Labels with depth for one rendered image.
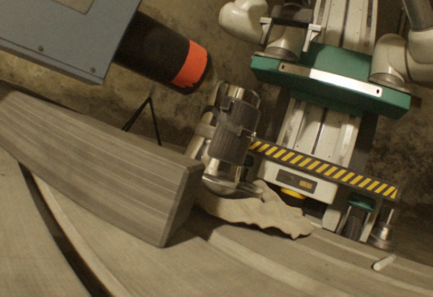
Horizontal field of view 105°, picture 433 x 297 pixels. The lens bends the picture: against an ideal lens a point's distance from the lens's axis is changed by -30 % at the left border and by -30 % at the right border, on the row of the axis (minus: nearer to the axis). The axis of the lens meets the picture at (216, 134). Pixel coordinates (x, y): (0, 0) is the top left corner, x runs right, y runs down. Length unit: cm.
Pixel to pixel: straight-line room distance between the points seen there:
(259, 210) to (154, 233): 21
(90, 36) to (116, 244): 26
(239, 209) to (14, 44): 41
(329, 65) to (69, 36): 101
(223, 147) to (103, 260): 33
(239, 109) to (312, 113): 69
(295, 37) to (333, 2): 50
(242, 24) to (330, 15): 56
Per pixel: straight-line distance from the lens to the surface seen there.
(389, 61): 99
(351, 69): 112
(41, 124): 32
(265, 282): 26
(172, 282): 20
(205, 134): 48
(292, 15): 77
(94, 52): 34
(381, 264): 46
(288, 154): 73
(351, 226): 81
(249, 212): 39
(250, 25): 103
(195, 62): 42
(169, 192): 22
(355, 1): 147
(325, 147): 109
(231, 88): 49
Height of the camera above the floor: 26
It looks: 2 degrees up
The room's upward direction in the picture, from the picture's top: 20 degrees clockwise
